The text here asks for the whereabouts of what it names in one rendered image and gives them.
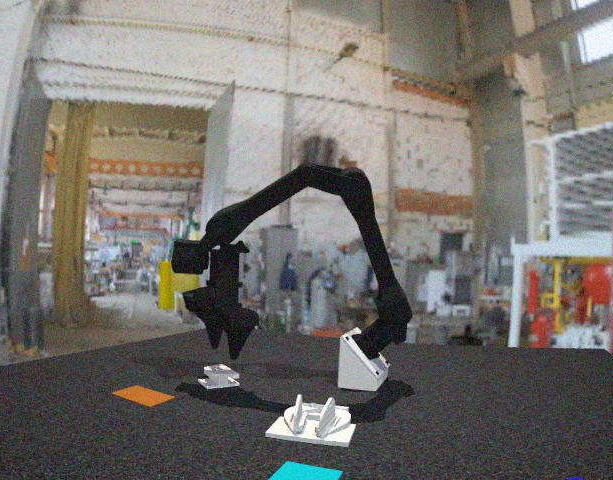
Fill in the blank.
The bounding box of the cyan flat rectangular plate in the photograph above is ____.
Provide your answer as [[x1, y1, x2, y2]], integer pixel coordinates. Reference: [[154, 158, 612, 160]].
[[269, 461, 343, 480]]

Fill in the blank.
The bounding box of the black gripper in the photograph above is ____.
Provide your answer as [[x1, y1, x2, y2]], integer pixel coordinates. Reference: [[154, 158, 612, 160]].
[[195, 275, 259, 360]]

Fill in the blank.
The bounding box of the orange flat rectangular plate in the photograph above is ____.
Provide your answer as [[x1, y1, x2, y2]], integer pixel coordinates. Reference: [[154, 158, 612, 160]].
[[111, 385, 176, 408]]

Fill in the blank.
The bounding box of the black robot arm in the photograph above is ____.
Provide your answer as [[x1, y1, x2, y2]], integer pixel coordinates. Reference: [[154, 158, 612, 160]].
[[171, 161, 413, 360]]

